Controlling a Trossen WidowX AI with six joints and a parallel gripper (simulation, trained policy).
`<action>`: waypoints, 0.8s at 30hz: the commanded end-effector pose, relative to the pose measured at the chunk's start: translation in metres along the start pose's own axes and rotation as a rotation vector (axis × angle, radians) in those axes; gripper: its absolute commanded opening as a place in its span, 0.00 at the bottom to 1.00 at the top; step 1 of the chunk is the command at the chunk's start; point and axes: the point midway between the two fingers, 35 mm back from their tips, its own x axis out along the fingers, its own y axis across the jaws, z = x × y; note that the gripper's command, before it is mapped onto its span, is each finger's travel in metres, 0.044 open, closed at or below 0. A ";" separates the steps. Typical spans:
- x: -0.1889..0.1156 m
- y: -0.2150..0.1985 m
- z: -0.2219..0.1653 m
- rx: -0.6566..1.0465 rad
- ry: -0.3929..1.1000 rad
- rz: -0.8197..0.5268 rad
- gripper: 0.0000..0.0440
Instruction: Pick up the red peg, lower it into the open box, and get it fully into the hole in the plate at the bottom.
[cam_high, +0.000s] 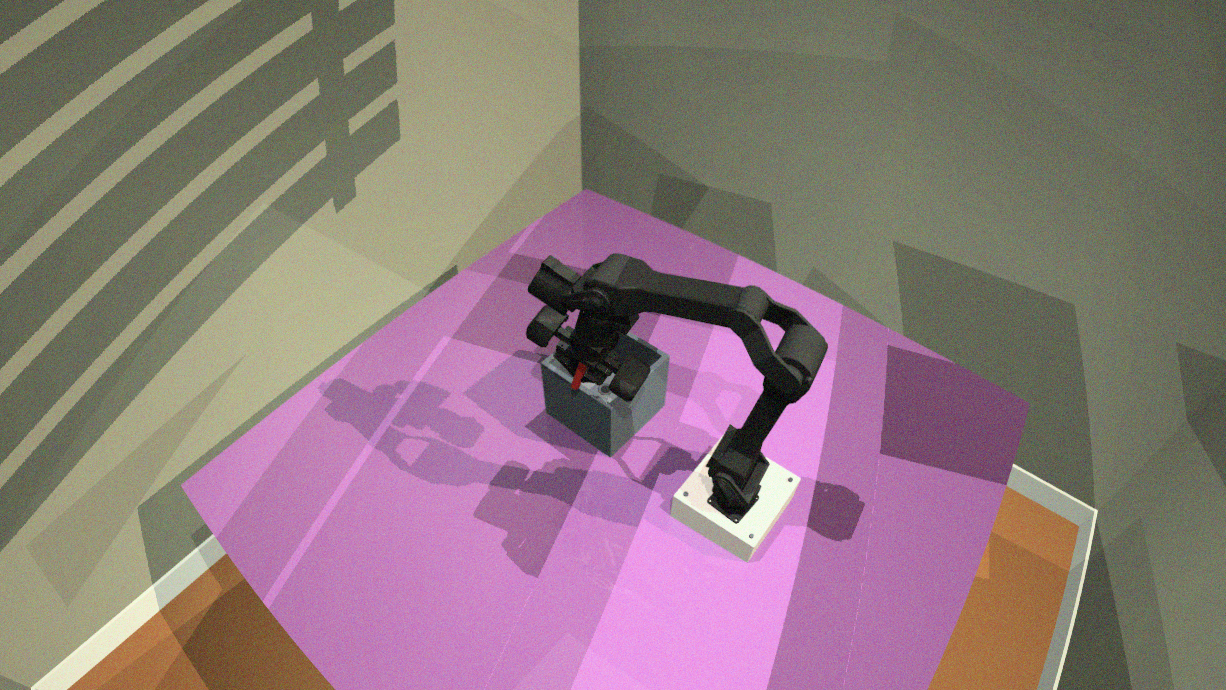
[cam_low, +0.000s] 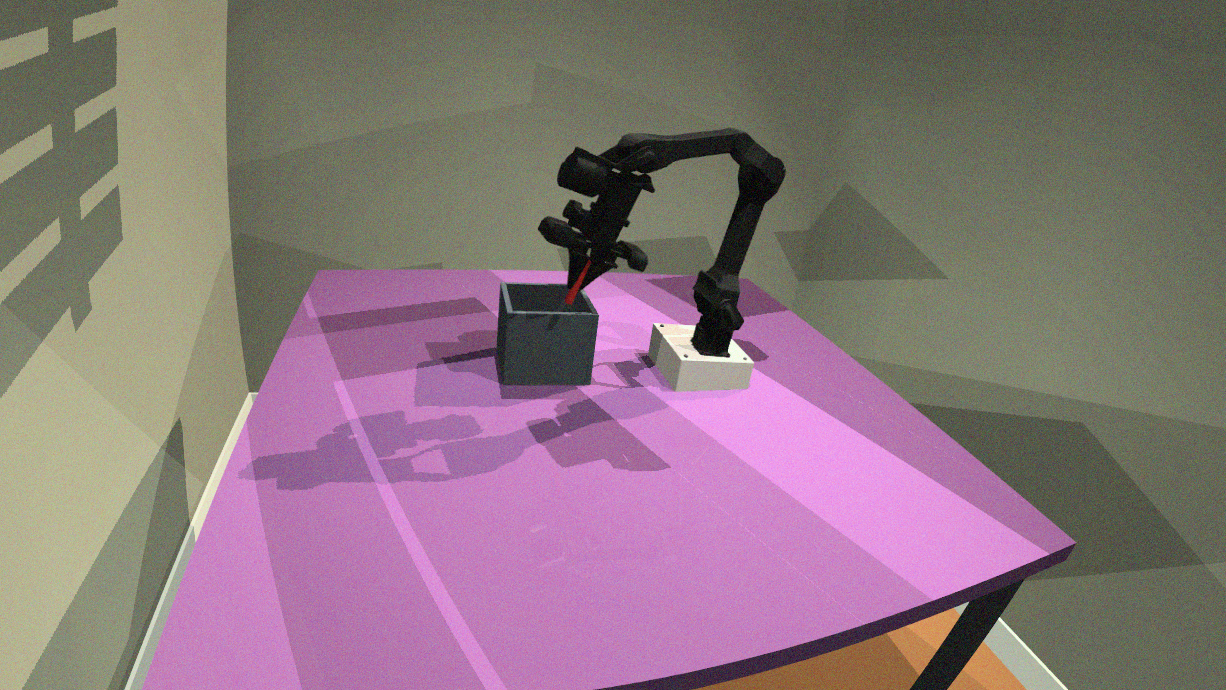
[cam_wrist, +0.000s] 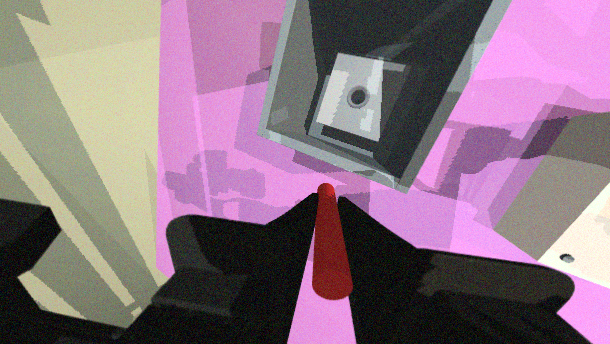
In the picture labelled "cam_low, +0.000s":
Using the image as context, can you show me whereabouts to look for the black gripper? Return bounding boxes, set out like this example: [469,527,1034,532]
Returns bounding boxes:
[538,199,649,290]

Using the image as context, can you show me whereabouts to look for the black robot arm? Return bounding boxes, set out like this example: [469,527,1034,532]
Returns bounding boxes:
[557,127,786,358]

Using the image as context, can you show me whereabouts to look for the red peg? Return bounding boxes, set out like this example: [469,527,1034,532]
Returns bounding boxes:
[564,260,591,304]

